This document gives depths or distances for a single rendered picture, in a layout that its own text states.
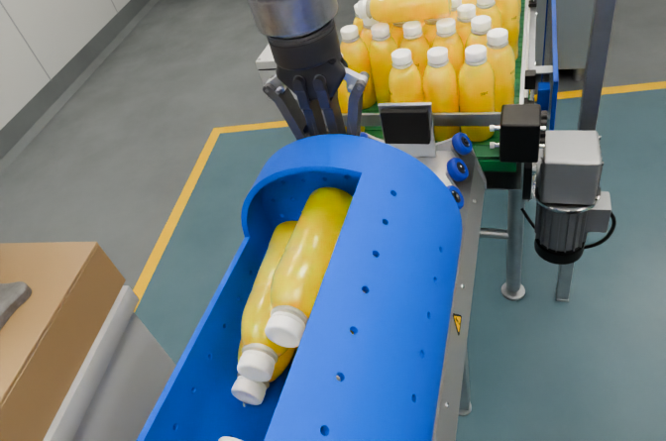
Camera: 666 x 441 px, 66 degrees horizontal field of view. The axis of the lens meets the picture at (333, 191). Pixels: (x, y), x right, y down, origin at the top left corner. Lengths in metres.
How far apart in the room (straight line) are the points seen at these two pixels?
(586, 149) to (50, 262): 0.99
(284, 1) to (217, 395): 0.45
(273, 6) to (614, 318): 1.64
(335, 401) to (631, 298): 1.66
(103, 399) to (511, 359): 1.29
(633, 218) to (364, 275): 1.85
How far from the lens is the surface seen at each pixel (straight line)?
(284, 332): 0.53
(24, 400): 0.78
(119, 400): 0.93
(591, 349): 1.87
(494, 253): 2.07
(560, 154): 1.15
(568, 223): 1.25
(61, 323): 0.81
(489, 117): 1.06
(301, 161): 0.59
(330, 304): 0.45
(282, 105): 0.63
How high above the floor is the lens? 1.58
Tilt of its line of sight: 41 degrees down
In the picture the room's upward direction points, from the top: 16 degrees counter-clockwise
